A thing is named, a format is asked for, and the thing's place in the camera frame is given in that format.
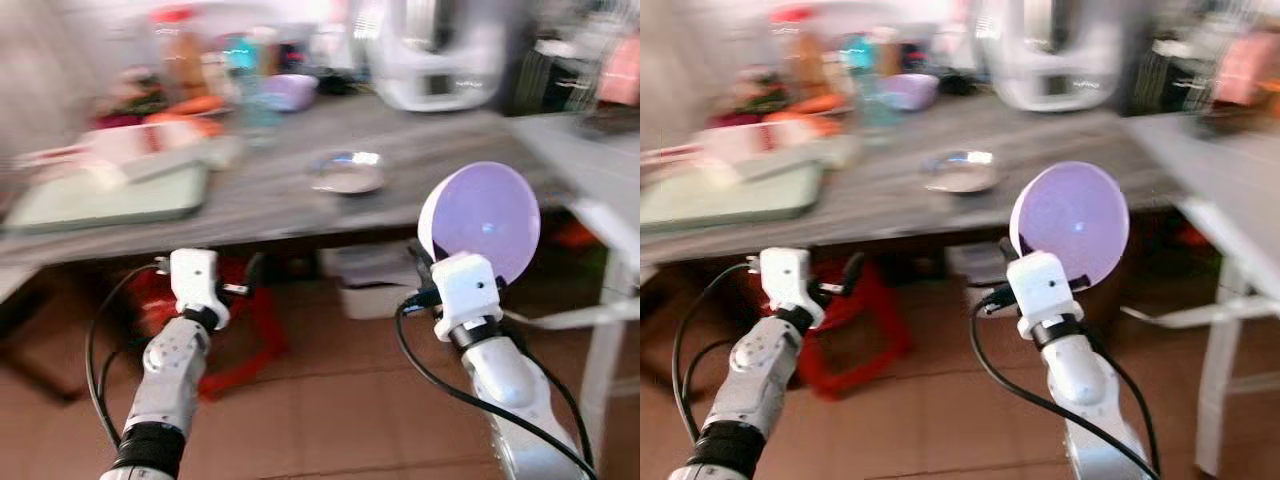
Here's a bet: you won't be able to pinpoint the orange carrots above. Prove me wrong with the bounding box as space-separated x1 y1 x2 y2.
143 94 229 138
765 93 851 137

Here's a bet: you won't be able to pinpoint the white and red package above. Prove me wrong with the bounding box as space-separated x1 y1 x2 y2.
641 120 863 187
15 120 244 189

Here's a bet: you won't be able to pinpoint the white kitchen appliance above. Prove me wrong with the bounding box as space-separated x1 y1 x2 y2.
978 0 1129 113
362 0 508 113

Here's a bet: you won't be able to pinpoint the pale green tray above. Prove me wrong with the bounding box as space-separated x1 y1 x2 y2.
3 163 212 235
640 163 827 228

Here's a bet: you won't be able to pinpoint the small purple bowl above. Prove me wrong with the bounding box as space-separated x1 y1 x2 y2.
884 73 941 112
262 73 320 113

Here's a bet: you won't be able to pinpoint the black wire basket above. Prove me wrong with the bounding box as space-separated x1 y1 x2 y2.
508 38 603 117
1128 38 1221 117

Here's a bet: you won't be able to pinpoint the white folding table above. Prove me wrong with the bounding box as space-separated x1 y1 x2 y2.
1125 110 1280 479
508 110 641 463

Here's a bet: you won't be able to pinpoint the green leafy vegetables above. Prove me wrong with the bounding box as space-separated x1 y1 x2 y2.
730 68 791 117
97 68 169 117

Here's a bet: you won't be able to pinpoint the large purple plastic bowl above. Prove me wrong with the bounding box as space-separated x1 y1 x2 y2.
1009 161 1132 288
417 161 542 288

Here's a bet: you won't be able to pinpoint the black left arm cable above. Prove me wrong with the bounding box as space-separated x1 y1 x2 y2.
671 260 761 446
84 262 169 453

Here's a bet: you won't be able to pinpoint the clear teal-label bottle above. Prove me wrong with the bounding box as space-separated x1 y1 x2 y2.
845 34 903 131
227 34 284 143

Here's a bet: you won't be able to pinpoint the pink cloth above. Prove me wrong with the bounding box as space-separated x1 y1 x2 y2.
597 33 641 107
1212 30 1280 107

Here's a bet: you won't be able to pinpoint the shiny metal bowl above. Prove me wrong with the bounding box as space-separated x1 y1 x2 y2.
920 150 1000 195
307 150 387 195

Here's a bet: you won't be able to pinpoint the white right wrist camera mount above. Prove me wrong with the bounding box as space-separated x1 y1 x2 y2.
1005 250 1088 337
431 253 504 342

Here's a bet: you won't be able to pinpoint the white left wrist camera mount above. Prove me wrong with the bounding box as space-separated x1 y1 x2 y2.
758 247 827 327
168 248 223 317

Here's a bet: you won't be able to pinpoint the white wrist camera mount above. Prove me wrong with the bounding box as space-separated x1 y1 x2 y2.
431 253 504 342
168 248 223 317
1005 250 1088 337
758 247 827 327

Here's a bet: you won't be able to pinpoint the white storage box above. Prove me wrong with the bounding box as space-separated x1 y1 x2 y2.
318 243 429 321
945 243 1013 313

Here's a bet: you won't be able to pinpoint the red-capped brown bottle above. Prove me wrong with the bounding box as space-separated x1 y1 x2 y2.
153 7 213 103
770 6 833 101

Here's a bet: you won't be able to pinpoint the red plastic stool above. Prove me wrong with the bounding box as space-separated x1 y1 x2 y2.
128 253 289 403
795 255 916 401

